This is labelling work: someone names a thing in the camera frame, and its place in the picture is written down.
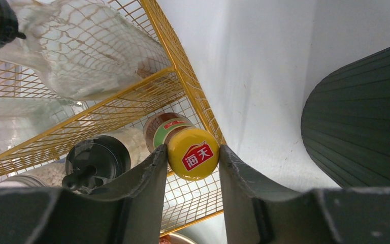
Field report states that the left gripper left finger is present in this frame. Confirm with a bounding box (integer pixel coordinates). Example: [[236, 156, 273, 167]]
[[0, 145, 168, 243]]

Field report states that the silver lid spice jar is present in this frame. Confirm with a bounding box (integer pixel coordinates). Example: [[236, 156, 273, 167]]
[[0, 161, 66, 188]]

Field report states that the black plastic trash bin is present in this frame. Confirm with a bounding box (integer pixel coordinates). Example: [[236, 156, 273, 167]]
[[301, 47, 390, 188]]

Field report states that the cream round plate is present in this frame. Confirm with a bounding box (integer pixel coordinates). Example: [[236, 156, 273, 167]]
[[159, 232, 197, 244]]

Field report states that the yellow cap sauce bottle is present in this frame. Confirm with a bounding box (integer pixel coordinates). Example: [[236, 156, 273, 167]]
[[143, 112, 220, 181]]

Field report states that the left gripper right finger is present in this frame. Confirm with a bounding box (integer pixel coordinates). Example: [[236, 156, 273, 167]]
[[219, 145, 390, 243]]

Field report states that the yellow wire mesh rack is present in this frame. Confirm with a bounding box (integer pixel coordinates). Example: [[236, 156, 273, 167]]
[[0, 1, 225, 235]]

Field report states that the black lid spice jar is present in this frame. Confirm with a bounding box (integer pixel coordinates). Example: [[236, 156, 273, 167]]
[[61, 127, 150, 194]]

